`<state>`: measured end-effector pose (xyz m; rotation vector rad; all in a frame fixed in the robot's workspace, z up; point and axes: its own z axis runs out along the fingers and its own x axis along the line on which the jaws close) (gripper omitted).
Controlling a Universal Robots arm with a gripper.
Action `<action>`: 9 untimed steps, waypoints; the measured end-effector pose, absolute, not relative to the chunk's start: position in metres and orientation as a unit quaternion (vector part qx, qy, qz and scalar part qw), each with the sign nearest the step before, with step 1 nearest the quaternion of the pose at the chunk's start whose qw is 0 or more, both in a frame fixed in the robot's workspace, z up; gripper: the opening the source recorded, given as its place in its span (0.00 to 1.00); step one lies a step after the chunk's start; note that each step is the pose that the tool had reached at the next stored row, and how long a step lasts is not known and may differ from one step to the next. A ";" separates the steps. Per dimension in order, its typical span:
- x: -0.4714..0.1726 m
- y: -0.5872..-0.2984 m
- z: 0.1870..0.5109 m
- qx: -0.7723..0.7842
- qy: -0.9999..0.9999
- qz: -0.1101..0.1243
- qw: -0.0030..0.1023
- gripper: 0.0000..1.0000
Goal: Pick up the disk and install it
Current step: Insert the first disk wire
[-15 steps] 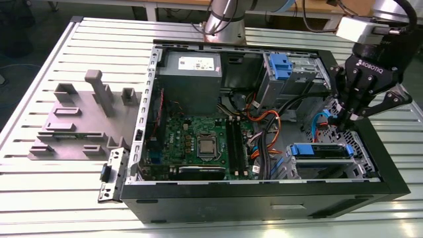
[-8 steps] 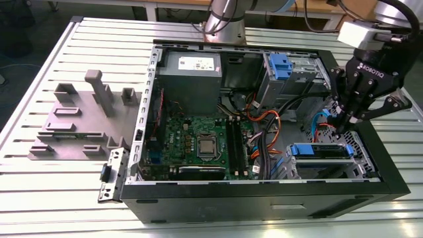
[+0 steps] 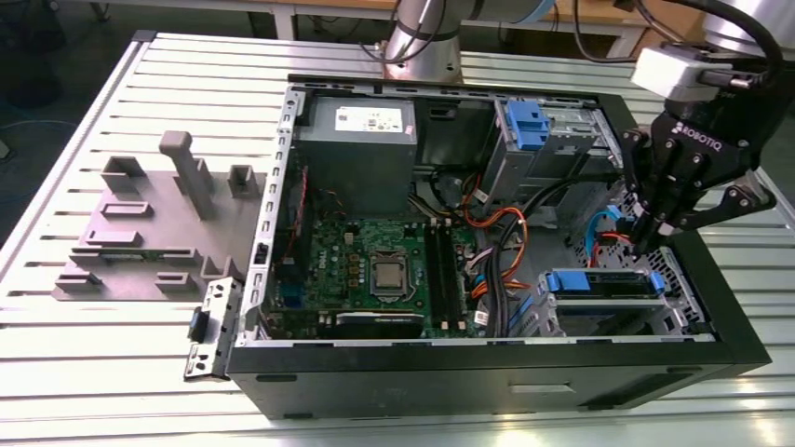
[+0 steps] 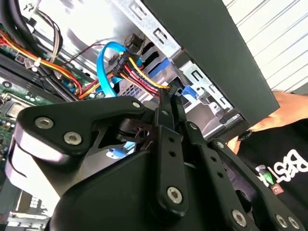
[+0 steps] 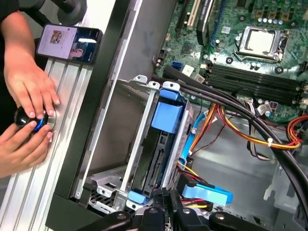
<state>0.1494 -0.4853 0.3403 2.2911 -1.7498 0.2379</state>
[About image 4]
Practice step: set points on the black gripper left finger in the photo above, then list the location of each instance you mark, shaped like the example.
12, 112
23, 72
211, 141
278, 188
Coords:
60, 125

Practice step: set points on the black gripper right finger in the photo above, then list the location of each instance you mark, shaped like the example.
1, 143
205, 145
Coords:
216, 173

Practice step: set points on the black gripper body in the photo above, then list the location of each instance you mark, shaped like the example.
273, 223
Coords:
108, 204

